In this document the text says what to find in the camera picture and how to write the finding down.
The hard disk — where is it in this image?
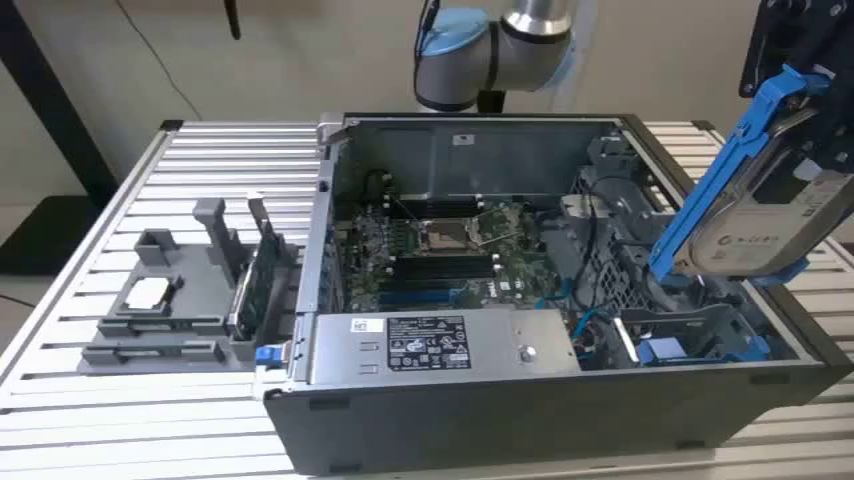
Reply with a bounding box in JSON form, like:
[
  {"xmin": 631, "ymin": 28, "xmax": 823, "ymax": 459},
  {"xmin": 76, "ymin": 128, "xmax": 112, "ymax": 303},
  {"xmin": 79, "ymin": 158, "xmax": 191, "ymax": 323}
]
[{"xmin": 650, "ymin": 63, "xmax": 854, "ymax": 290}]

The metal disk bay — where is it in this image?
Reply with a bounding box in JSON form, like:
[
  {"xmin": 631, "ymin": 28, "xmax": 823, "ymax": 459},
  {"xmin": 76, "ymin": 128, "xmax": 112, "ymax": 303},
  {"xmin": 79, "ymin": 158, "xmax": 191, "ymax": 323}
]
[{"xmin": 612, "ymin": 299, "xmax": 775, "ymax": 369}]

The empty blue disk carrier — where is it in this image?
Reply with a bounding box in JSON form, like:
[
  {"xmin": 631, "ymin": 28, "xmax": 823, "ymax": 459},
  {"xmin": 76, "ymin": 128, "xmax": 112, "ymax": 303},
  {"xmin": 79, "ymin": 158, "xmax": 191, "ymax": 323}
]
[{"xmin": 636, "ymin": 337, "xmax": 769, "ymax": 365}]

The perforated metal drive cage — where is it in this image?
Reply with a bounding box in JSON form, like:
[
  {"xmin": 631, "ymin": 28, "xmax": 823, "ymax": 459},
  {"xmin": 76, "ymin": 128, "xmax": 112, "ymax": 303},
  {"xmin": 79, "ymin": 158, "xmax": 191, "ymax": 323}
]
[{"xmin": 563, "ymin": 164, "xmax": 682, "ymax": 314}]

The metal socket cover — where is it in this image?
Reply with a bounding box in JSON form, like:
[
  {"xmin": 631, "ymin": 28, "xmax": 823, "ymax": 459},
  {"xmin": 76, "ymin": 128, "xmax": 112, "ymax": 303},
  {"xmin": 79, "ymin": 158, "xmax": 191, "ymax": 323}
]
[{"xmin": 470, "ymin": 207, "xmax": 528, "ymax": 246}]

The green motherboard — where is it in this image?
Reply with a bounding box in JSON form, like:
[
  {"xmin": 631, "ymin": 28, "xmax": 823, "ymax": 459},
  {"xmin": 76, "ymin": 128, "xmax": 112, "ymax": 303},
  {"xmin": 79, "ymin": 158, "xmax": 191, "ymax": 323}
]
[{"xmin": 343, "ymin": 199, "xmax": 562, "ymax": 311}]

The CPU socket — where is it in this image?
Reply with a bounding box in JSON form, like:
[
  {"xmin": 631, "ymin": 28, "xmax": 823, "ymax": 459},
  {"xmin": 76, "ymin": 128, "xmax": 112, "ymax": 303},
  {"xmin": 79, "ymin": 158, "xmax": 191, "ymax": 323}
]
[{"xmin": 416, "ymin": 219, "xmax": 479, "ymax": 251}]

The thin metal locking lever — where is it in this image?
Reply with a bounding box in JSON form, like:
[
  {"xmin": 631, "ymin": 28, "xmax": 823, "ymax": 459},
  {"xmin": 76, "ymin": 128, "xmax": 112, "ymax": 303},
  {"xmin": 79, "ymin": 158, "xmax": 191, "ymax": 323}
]
[{"xmin": 392, "ymin": 196, "xmax": 424, "ymax": 222}]

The silver power supply box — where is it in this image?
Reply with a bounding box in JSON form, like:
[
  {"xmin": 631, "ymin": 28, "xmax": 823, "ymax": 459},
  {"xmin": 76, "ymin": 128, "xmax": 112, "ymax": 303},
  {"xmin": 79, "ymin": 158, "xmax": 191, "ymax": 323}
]
[{"xmin": 310, "ymin": 308, "xmax": 579, "ymax": 386}]

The black PC case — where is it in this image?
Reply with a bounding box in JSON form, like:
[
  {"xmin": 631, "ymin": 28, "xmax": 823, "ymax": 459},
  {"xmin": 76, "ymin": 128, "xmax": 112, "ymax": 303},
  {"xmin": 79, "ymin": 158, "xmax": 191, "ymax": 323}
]
[{"xmin": 252, "ymin": 112, "xmax": 854, "ymax": 476}]

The green graphics card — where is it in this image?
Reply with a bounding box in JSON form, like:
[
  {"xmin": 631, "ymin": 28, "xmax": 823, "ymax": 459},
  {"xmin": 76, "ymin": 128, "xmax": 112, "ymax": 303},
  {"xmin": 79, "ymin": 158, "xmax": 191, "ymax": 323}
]
[{"xmin": 225, "ymin": 197, "xmax": 289, "ymax": 342}]

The blue case latch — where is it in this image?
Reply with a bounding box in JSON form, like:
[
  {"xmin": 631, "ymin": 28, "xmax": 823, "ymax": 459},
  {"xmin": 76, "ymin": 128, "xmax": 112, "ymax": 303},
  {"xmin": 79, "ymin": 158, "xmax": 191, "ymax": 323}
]
[{"xmin": 255, "ymin": 344, "xmax": 287, "ymax": 372}]

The grey parts rack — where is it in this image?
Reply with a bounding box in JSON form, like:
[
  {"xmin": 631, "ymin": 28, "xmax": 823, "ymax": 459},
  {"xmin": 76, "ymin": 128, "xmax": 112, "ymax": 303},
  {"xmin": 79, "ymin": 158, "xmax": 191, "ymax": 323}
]
[{"xmin": 77, "ymin": 197, "xmax": 308, "ymax": 374}]

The silver CPU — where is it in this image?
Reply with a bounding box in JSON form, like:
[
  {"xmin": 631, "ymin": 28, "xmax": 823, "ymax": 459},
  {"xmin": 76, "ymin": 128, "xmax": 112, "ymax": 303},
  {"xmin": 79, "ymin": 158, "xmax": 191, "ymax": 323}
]
[{"xmin": 127, "ymin": 278, "xmax": 176, "ymax": 309}]

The RAM stick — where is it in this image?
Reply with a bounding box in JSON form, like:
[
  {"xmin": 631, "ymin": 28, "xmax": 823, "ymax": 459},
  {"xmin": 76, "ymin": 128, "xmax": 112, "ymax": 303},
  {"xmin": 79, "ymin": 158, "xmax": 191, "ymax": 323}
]
[
  {"xmin": 83, "ymin": 341, "xmax": 219, "ymax": 359},
  {"xmin": 99, "ymin": 317, "xmax": 225, "ymax": 335}
]

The black stand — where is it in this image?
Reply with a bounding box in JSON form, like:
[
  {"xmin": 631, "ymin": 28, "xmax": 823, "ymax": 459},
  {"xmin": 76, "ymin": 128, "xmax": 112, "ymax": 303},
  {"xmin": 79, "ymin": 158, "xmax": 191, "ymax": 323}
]
[{"xmin": 0, "ymin": 0, "xmax": 125, "ymax": 276}]

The blue wire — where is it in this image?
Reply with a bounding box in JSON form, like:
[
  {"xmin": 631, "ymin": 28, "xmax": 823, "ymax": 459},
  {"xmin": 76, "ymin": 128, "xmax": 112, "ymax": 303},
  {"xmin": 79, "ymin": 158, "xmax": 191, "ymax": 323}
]
[{"xmin": 539, "ymin": 292, "xmax": 606, "ymax": 351}]

